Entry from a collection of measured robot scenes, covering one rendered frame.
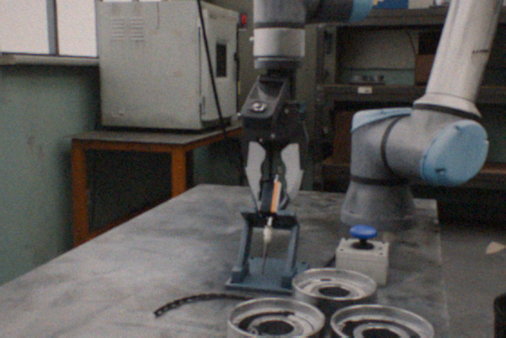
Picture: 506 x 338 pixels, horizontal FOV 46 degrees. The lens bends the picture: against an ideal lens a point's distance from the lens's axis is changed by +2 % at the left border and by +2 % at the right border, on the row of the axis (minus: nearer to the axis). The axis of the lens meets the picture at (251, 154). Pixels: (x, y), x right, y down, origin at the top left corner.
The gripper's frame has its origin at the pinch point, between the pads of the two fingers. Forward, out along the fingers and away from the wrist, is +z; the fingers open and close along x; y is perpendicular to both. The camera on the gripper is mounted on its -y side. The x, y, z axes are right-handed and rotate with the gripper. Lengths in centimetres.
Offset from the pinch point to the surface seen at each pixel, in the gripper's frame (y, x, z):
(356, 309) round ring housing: -19.9, -14.1, 8.2
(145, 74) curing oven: 188, 108, -16
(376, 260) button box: -1.7, -15.4, 8.2
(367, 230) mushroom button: 0.5, -13.9, 4.6
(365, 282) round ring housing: -9.8, -14.5, 8.6
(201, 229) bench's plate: 19.2, 18.5, 11.9
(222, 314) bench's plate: -17.0, 2.6, 11.9
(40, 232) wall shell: 152, 146, 58
